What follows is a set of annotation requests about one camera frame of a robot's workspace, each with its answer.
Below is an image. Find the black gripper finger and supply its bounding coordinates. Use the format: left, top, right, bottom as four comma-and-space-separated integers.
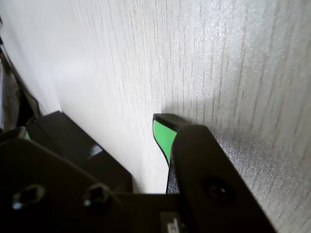
0, 125, 128, 233
152, 113, 278, 233

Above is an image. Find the black cardboard box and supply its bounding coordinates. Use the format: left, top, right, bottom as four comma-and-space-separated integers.
24, 110, 134, 195

